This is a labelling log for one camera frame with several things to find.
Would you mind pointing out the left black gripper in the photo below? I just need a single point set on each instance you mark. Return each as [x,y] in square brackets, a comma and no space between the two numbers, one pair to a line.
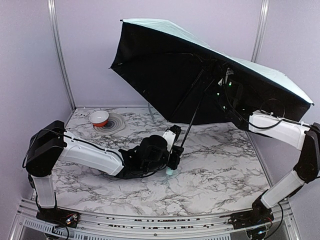
[173,157]

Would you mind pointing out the mint green folding umbrella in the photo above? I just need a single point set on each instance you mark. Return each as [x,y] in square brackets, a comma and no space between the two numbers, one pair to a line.
[178,74]

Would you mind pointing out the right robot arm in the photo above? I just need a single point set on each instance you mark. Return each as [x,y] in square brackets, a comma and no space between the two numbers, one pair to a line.
[287,146]

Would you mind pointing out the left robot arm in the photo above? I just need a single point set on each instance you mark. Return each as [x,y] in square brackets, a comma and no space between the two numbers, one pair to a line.
[54,143]

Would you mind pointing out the orange white bowl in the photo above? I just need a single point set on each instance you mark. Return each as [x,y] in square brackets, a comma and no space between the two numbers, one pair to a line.
[99,118]

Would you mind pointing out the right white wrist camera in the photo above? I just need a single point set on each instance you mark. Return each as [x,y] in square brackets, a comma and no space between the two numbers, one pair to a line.
[224,79]

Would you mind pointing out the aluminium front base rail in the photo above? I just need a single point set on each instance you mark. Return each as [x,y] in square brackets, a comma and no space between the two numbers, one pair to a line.
[101,226]

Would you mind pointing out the right aluminium frame post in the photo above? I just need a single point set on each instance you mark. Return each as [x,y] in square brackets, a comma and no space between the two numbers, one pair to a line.
[261,28]

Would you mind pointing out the aluminium frame post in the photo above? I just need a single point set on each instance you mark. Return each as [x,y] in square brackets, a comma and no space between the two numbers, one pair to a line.
[261,28]
[59,52]

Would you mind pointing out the left aluminium frame post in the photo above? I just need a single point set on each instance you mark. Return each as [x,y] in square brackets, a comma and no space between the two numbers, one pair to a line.
[59,52]

